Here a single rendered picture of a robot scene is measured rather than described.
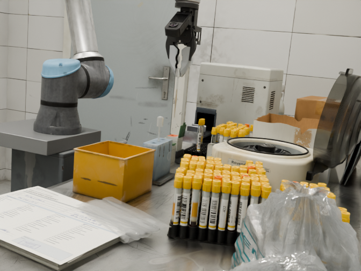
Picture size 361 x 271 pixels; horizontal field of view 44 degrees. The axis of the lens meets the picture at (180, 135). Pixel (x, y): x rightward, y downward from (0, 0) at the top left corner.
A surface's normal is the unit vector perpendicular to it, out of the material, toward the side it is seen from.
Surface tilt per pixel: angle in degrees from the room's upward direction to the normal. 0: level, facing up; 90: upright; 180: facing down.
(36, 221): 1
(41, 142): 90
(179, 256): 0
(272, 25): 90
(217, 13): 90
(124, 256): 0
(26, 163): 90
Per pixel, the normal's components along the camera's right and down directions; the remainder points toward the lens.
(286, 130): -0.39, 0.28
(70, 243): 0.09, -0.98
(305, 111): -0.48, 0.08
